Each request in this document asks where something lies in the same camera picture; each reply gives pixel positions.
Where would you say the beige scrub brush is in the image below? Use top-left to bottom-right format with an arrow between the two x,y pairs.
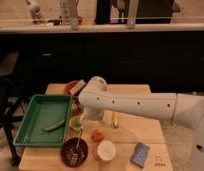
70,80 -> 86,95

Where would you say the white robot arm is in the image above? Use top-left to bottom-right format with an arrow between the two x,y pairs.
78,76 -> 204,171

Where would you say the white cup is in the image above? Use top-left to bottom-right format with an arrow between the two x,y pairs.
97,140 -> 116,162

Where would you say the orange red bowl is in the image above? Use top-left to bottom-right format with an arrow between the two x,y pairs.
64,80 -> 79,95

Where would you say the small dark jar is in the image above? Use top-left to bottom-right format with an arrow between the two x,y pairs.
76,102 -> 84,113

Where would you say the yellow handled spoon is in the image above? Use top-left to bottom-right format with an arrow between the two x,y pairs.
111,112 -> 119,128

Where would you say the blue sponge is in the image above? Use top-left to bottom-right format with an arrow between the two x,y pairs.
131,142 -> 150,168

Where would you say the small green cup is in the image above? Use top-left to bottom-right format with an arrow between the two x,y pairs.
71,116 -> 83,132

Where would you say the black chair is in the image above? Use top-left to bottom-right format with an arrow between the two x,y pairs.
0,51 -> 32,167

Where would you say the green plastic tray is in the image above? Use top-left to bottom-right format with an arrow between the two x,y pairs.
13,94 -> 72,147

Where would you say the dark brown bowl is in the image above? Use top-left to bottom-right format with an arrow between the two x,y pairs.
60,137 -> 88,168

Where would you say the metal fork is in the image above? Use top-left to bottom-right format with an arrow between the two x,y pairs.
70,127 -> 83,166

